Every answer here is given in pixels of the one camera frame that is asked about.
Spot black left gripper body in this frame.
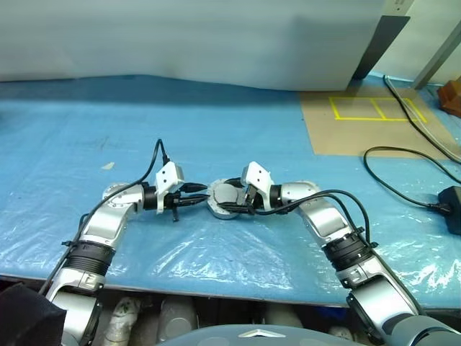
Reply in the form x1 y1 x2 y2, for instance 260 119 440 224
164 192 184 223

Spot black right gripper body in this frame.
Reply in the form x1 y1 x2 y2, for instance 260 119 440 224
244 186 259 213

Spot grey round disc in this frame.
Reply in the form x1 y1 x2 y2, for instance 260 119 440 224
205 178 253 221

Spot round grey motor lid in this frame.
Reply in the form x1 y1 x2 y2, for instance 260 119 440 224
210 182 246 208

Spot blue plastic table cover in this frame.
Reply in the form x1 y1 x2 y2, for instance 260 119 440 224
0 74 461 309

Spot brown cardboard sheet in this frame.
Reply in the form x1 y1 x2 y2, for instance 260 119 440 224
299 84 461 161

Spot grey rounded shape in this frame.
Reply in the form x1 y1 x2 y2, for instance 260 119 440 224
158 298 197 342

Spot white rounded shape green marks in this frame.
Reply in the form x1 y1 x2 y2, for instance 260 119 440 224
104 297 141 345

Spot grey-blue robot torso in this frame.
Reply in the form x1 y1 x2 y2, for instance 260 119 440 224
154 324 361 346

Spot white backdrop board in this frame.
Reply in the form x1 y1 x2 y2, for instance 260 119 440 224
0 0 386 93

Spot dark cloth-like shape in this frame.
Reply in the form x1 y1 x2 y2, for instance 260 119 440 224
0 283 68 346

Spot black power adapter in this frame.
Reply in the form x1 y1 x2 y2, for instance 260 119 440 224
437 185 461 236

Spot red-brown block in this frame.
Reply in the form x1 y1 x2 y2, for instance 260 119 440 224
437 79 461 115

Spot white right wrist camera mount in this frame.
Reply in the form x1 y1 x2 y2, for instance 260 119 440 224
240 161 273 210

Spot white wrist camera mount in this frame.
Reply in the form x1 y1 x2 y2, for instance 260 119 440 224
240 161 273 210
154 161 185 216

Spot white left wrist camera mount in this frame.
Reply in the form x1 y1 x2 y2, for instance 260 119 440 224
154 161 185 216

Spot black power cord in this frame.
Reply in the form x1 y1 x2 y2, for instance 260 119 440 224
362 146 461 212

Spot thin black cable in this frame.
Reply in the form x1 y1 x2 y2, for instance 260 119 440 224
383 74 461 162

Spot thin grey cable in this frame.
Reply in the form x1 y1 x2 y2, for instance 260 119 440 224
385 79 461 154

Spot grey aluminium post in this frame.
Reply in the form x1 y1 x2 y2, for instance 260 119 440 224
412 21 461 91

